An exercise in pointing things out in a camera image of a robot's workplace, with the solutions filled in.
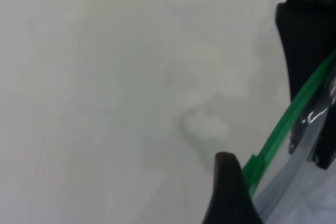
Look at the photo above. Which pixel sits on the white paper sheets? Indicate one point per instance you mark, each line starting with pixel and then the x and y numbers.
pixel 315 204

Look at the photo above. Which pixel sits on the clear zip bag green zipper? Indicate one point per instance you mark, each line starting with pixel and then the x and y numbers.
pixel 278 129

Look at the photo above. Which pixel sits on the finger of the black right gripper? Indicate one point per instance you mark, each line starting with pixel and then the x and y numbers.
pixel 326 142

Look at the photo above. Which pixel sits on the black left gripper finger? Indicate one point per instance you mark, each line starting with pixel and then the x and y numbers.
pixel 228 195

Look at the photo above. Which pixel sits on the green zipper slider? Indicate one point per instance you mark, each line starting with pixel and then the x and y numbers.
pixel 253 163

